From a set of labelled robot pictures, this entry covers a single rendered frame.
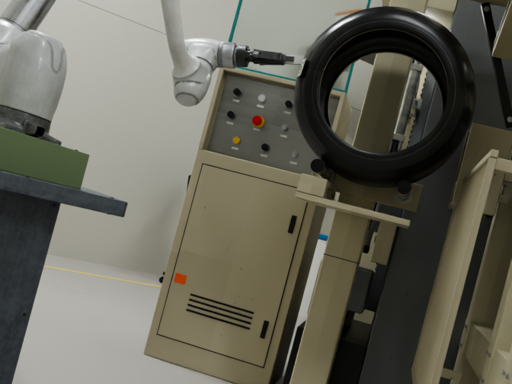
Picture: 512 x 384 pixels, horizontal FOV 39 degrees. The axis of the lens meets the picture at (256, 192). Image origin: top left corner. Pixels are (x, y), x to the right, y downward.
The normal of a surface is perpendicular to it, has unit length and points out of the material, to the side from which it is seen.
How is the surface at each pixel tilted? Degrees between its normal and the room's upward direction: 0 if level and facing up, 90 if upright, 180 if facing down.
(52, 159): 90
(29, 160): 90
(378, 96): 90
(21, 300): 90
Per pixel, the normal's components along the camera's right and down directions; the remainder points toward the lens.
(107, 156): 0.52, 0.12
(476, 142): -0.19, -0.07
